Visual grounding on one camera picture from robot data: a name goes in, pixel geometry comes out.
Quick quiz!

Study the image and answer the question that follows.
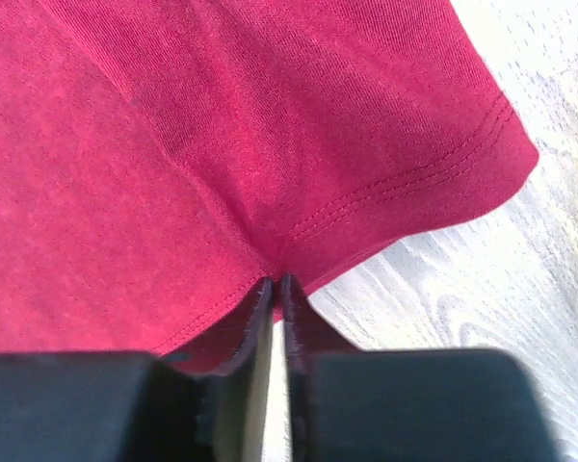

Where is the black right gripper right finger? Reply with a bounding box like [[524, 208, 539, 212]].
[[279, 275, 561, 462]]

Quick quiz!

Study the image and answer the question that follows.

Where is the dark red t-shirt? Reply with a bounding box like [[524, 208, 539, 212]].
[[0, 1, 539, 354]]

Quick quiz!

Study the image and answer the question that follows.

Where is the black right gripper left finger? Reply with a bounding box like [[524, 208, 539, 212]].
[[0, 278, 274, 461]]

